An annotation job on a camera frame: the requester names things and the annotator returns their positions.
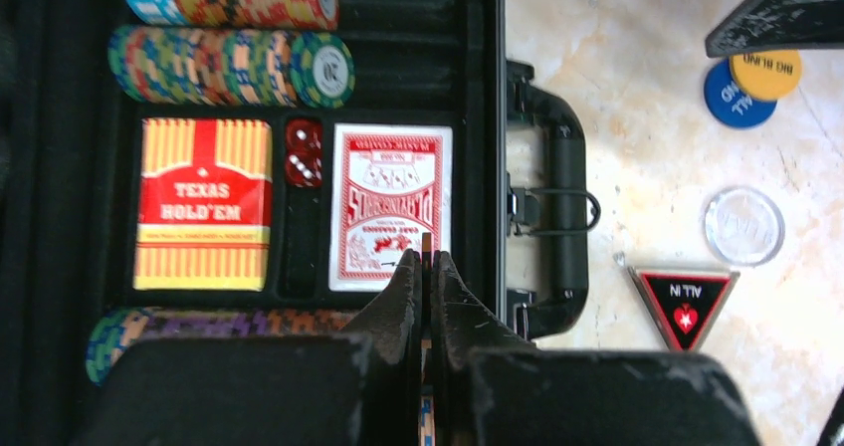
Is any black red triangle token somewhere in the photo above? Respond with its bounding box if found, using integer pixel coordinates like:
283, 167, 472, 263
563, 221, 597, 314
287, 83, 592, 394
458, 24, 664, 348
627, 266, 740, 351

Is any orange boxed card deck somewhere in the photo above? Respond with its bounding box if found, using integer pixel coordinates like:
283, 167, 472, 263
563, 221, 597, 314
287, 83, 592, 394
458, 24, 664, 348
133, 117, 273, 292

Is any clear dealer button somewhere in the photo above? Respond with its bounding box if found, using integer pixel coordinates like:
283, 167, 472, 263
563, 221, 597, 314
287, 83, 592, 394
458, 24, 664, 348
702, 185, 785, 267

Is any red playing card deck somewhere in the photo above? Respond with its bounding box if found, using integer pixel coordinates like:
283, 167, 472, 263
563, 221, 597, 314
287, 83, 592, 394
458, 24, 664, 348
328, 122, 453, 293

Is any purple black chip stack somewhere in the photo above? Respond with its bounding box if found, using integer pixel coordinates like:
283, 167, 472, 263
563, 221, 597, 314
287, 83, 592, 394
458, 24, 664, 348
85, 307, 357, 385

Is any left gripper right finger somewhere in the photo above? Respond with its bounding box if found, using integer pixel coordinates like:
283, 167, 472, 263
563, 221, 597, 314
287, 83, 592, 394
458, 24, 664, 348
431, 252, 758, 445

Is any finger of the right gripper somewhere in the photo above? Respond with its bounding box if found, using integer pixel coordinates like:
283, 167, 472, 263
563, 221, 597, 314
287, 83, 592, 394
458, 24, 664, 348
705, 0, 843, 58

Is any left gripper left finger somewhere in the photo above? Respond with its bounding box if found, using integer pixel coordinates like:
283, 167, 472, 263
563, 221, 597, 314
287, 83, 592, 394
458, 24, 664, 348
74, 250, 422, 445

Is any blue small blind button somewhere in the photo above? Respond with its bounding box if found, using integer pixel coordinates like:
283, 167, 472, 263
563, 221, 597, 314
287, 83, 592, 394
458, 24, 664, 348
703, 59, 777, 129

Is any blue orange chip stack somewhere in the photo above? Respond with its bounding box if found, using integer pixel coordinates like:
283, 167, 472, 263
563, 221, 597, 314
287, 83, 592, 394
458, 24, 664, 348
419, 395, 436, 446

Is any yellow big blind button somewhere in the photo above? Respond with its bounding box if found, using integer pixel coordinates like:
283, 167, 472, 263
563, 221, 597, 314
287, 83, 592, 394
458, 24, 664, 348
729, 50, 802, 102

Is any red die in case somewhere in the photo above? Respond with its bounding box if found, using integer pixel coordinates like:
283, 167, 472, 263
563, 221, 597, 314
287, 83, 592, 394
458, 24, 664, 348
285, 117, 323, 152
285, 153, 322, 188

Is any green orange chip stack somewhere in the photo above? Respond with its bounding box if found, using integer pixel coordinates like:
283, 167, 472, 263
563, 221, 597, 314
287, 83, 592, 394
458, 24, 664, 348
107, 25, 304, 107

